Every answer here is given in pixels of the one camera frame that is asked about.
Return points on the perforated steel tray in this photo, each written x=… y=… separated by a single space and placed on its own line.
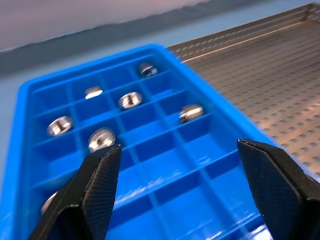
x=262 y=75

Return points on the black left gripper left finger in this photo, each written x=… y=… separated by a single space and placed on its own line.
x=95 y=190

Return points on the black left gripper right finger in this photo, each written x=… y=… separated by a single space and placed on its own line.
x=275 y=185

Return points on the blue compartment tray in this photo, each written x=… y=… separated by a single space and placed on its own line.
x=155 y=150

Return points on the metal roller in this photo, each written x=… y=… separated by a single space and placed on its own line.
x=100 y=140
x=130 y=100
x=60 y=125
x=148 y=69
x=93 y=92
x=191 y=113

